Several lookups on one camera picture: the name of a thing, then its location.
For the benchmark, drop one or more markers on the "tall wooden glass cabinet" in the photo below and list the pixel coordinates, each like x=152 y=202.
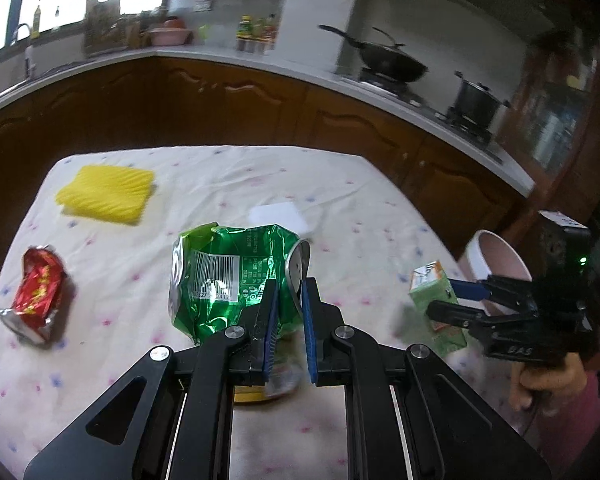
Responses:
x=555 y=125

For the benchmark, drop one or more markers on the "crushed red can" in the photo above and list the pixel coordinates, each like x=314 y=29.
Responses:
x=37 y=290

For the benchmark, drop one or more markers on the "crushed green can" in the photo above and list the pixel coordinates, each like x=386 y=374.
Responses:
x=219 y=305

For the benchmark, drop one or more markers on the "person's right forearm pink sleeve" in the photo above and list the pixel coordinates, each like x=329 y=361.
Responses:
x=575 y=420

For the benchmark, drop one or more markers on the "person's right hand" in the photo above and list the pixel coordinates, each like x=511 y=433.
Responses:
x=540 y=380

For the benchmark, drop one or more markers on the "yellow foam sheet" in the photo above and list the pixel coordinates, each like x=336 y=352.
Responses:
x=104 y=192

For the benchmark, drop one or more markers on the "metal faucet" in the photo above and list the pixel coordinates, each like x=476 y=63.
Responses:
x=20 y=26

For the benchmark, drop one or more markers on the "brown printed bag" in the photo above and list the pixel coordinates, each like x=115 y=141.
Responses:
x=102 y=27

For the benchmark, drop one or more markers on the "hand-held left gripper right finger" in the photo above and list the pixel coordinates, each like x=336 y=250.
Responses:
x=310 y=330

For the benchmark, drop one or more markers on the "black wok with lid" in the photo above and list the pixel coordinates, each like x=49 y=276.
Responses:
x=390 y=62

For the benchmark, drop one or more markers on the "gas stove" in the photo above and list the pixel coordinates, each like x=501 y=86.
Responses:
x=430 y=105

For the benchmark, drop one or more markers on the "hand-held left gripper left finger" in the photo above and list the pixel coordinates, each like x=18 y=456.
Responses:
x=270 y=330

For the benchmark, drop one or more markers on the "wooden lower cabinets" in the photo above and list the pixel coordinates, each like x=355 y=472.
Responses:
x=229 y=100

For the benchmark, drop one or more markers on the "yellow oil bottle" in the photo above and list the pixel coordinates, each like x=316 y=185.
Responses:
x=244 y=27

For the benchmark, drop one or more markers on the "light green cup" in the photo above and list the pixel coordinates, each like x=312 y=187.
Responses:
x=203 y=33

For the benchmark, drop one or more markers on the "black cooking pot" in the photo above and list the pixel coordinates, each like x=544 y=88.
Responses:
x=475 y=102

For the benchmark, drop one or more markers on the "pink bin with white rim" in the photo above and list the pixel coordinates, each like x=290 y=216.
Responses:
x=485 y=260

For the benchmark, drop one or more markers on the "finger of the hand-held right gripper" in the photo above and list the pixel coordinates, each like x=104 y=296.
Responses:
x=505 y=292
x=460 y=315

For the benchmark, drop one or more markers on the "green juice carton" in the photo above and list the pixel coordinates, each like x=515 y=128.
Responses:
x=430 y=290

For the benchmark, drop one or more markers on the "wall socket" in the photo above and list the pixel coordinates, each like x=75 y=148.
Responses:
x=202 y=6

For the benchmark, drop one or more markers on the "white paper piece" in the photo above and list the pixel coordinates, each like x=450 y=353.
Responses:
x=280 y=215

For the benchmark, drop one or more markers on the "white kitchen countertop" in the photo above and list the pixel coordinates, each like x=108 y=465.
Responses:
x=290 y=62

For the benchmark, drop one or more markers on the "pink basin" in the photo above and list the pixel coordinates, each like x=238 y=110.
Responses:
x=167 y=35

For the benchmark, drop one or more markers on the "seasoning bottles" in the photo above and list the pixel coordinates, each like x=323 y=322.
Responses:
x=266 y=27

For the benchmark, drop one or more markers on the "yellow dish soap bottle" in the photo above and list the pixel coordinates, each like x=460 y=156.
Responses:
x=36 y=22

